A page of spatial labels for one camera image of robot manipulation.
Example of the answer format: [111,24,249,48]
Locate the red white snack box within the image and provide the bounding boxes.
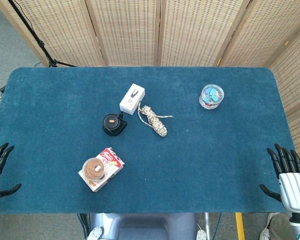
[78,147,126,193]

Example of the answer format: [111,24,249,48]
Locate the beige patterned rope bundle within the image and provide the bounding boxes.
[137,102,174,138]

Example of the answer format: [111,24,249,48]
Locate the black round device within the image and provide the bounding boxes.
[102,112,128,137]

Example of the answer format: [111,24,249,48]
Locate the clear jar of binder clips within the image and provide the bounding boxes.
[198,84,225,110]

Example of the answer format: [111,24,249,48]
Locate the wicker folding screen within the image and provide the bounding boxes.
[0,0,300,173]

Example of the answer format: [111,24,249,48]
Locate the black round cap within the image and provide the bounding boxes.
[102,113,120,130]

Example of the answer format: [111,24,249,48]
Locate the white sneaker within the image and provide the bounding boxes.
[259,212,277,240]

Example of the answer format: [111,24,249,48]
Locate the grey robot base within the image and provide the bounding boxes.
[86,212,208,240]

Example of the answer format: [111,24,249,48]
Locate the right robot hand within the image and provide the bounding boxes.
[259,143,300,214]

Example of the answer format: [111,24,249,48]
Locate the black tripod stand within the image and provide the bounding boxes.
[7,0,78,68]

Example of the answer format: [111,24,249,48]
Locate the blue carpet table mat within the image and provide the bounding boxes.
[0,66,296,215]

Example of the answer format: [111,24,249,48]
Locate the white rectangular box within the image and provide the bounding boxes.
[119,83,146,116]

